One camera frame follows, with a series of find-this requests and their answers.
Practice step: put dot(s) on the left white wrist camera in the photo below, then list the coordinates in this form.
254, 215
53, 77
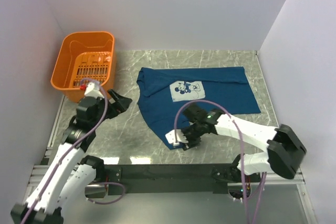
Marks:
91, 90

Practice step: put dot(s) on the blue mickey mouse t-shirt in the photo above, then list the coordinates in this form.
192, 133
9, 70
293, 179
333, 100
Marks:
164, 91

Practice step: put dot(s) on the orange plastic basket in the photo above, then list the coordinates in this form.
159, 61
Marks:
87, 54

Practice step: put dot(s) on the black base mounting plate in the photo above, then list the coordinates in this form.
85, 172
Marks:
172, 178

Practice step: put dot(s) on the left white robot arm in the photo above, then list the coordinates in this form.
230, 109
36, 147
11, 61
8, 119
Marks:
72, 170

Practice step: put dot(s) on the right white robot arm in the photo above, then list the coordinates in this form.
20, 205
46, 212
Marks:
281, 150

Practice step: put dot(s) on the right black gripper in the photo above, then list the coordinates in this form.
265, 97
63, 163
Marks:
191, 144

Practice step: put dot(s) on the aluminium frame rail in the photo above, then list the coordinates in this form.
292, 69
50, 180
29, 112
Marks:
72, 170

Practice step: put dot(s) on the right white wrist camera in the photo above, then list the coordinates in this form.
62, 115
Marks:
176, 138

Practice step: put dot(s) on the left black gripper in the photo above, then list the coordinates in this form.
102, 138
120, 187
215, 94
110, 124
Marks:
115, 109

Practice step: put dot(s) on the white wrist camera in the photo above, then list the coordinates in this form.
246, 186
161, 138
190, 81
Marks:
176, 138
91, 90

